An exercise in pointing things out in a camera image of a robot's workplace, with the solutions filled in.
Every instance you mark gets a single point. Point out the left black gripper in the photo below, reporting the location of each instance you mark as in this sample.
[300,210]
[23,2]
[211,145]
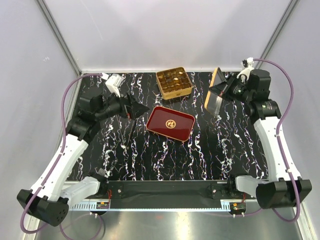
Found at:
[135,109]

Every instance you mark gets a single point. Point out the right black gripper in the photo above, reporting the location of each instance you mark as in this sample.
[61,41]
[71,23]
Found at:
[229,82]

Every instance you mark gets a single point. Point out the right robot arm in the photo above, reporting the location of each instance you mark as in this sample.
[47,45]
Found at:
[284,186]

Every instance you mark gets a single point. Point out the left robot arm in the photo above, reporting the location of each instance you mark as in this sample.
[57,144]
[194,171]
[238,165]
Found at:
[46,200]

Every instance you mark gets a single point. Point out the gold chocolate tin box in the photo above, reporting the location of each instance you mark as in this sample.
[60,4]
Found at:
[172,85]

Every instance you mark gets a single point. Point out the red lacquer tray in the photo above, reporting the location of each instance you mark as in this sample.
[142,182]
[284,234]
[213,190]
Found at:
[170,123]

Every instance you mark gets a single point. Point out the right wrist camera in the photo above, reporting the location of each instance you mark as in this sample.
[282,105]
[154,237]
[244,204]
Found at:
[247,67]

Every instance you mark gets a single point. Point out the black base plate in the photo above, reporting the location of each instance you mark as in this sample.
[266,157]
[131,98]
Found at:
[169,194]

